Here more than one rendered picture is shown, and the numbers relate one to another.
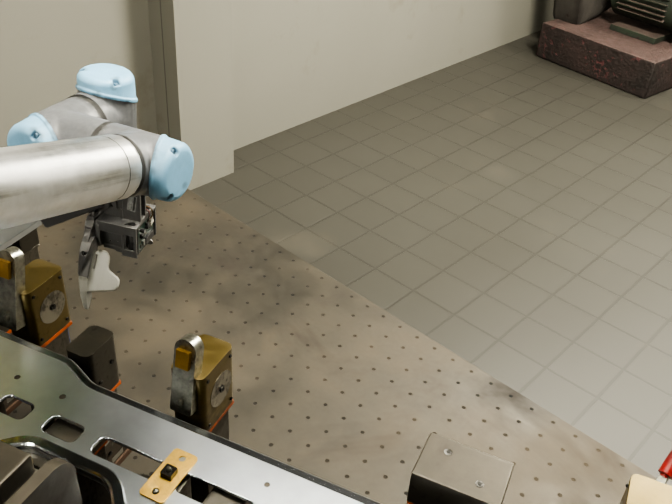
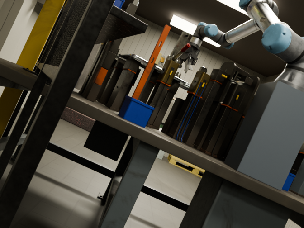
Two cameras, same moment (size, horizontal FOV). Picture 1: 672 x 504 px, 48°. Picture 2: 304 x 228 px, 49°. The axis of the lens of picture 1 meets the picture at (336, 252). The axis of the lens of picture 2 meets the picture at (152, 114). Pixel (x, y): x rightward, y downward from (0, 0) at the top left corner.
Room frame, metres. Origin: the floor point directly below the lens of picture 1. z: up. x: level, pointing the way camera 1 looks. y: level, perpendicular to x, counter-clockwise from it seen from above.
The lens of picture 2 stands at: (-0.57, 1.85, 0.75)
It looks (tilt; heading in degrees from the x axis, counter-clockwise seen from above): 0 degrees down; 316
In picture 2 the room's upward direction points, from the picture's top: 25 degrees clockwise
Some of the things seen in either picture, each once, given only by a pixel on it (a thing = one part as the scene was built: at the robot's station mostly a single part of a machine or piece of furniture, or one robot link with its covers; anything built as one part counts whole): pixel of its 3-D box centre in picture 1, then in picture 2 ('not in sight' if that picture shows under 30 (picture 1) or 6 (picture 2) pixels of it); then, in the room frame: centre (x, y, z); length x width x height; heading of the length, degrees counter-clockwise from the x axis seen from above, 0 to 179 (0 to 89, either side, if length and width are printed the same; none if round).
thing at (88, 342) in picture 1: (105, 399); not in sight; (0.92, 0.38, 0.84); 0.10 x 0.05 x 0.29; 158
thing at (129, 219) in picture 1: (118, 209); (190, 54); (0.94, 0.32, 1.22); 0.09 x 0.08 x 0.12; 80
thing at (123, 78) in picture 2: not in sight; (122, 84); (0.87, 0.76, 0.84); 0.12 x 0.05 x 0.29; 158
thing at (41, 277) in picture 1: (53, 349); not in sight; (1.00, 0.49, 0.87); 0.12 x 0.07 x 0.35; 158
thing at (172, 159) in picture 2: not in sight; (195, 164); (4.06, -4.50, 0.17); 1.28 x 0.85 x 0.34; 49
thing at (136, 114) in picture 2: not in sight; (135, 111); (0.47, 0.95, 0.74); 0.11 x 0.10 x 0.09; 68
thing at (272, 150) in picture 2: not in sight; (269, 134); (0.13, 0.50, 0.90); 0.20 x 0.20 x 0.40; 49
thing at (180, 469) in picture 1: (169, 472); not in sight; (0.65, 0.20, 1.01); 0.08 x 0.04 x 0.01; 157
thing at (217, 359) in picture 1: (210, 429); not in sight; (0.84, 0.18, 0.87); 0.12 x 0.07 x 0.35; 158
